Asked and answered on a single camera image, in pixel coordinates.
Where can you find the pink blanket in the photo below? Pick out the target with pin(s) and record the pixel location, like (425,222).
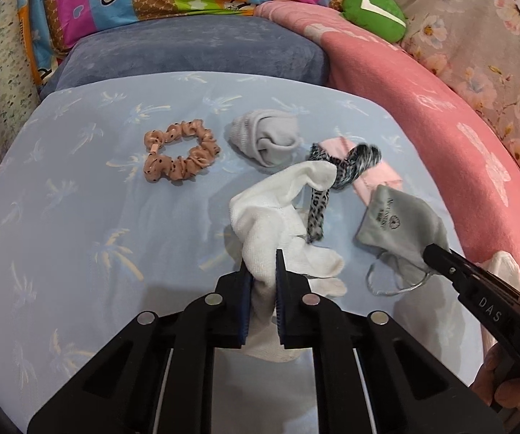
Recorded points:
(445,108)

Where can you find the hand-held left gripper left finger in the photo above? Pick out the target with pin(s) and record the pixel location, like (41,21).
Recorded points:
(245,307)

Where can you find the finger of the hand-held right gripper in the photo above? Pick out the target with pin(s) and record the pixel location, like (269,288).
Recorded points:
(445,262)

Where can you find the peach dotted scrunchie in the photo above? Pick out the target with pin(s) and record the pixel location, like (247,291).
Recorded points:
(169,133)

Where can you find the green cushion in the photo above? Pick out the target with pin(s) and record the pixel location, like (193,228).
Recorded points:
(364,18)

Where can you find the rolled grey sock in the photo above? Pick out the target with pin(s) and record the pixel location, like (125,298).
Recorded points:
(264,138)

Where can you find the leopard print hair band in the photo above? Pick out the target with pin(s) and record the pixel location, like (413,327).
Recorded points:
(316,217)

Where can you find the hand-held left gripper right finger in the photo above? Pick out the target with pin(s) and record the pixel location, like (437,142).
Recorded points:
(280,303)

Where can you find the person's right hand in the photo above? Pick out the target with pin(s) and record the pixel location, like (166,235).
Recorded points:
(508,386)

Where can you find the pink cloth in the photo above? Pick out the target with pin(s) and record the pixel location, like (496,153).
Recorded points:
(377,177)

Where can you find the white sock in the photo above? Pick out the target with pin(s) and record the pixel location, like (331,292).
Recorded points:
(319,262)
(269,217)

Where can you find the grey floral cloth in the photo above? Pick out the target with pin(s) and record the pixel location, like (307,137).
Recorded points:
(490,31)

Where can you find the blue-grey cushion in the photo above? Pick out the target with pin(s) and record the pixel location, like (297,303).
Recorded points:
(174,54)

